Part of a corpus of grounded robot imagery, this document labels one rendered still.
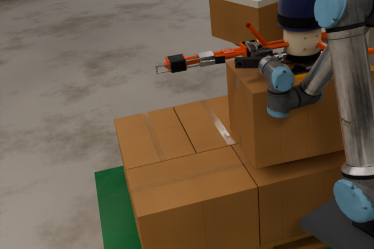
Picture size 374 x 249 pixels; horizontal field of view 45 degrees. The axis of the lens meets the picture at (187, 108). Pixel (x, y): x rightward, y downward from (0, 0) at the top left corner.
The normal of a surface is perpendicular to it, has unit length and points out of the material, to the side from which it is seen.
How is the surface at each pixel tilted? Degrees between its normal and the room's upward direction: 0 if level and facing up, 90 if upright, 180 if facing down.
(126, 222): 0
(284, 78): 85
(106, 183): 0
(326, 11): 81
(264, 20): 90
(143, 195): 0
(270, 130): 90
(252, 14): 90
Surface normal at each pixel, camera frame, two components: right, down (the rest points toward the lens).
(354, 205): -0.89, 0.33
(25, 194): -0.11, -0.87
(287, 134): 0.21, 0.44
